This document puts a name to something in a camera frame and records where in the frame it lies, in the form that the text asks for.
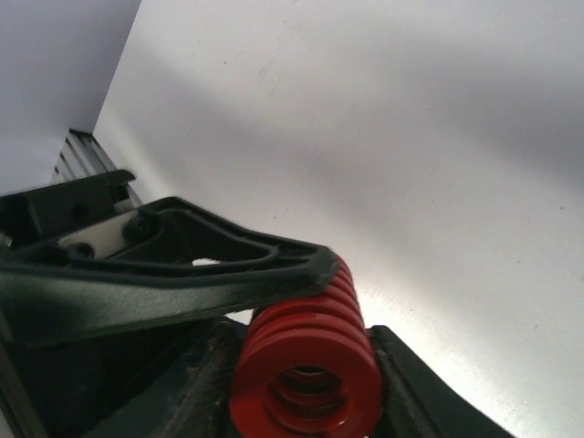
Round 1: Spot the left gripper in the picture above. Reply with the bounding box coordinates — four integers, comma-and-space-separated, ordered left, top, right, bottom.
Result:
1, 170, 339, 437

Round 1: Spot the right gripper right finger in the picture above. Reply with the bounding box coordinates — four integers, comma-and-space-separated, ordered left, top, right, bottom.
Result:
369, 326, 513, 438

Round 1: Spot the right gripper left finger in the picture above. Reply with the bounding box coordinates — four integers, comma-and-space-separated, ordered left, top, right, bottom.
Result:
85, 318, 247, 438

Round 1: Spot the large red spring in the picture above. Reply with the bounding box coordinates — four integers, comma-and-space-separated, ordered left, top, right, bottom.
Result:
229, 262, 383, 437

